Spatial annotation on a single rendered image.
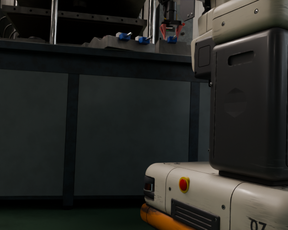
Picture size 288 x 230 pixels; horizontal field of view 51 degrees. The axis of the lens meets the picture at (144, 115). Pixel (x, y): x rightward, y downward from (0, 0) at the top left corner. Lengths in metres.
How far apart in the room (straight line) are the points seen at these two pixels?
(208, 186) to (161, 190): 0.24
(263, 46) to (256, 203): 0.39
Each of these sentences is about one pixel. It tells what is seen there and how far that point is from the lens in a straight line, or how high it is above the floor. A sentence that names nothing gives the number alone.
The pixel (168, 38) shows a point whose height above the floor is 0.90.
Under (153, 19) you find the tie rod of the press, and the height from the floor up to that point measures 1.27.
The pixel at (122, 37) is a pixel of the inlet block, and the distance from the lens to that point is 1.50.
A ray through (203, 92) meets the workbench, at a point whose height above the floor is 0.62.
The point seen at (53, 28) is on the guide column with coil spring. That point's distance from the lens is 2.44.
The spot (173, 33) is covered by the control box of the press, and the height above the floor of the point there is 1.22.
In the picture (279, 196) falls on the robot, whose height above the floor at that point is 0.27.
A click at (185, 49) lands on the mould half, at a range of 1.69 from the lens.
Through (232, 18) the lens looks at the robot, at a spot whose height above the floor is 0.74.
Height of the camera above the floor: 0.42
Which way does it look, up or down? 2 degrees up
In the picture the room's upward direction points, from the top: 2 degrees clockwise
